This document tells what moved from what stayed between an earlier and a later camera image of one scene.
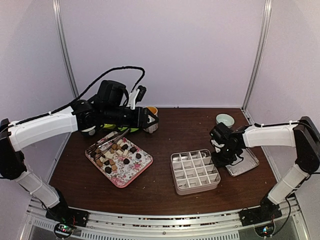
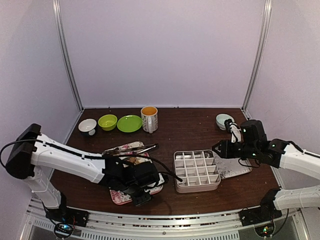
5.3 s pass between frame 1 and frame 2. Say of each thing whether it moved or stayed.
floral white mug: stayed
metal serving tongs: moved
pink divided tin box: stayed
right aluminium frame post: stayed
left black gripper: moved
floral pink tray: moved
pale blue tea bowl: stayed
